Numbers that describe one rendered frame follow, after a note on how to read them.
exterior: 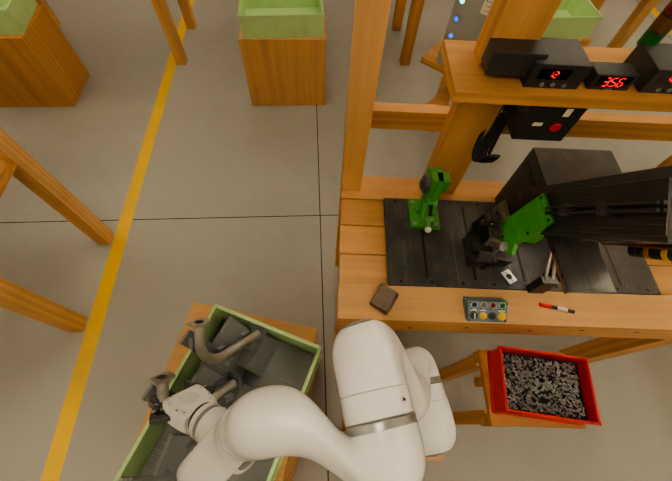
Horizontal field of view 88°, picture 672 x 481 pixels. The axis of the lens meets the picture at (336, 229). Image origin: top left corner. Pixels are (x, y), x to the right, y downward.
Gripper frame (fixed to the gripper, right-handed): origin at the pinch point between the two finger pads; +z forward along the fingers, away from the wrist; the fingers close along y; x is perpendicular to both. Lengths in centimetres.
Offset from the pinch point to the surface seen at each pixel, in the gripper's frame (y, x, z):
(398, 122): -85, -80, -17
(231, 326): -25.8, -6.8, 9.3
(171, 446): -1.6, 18.7, 3.4
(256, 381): -33.4, 15.1, 5.4
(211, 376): -17.5, 6.9, 8.2
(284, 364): -42.0, 10.4, 0.3
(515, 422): -88, 26, -69
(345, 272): -71, -19, -5
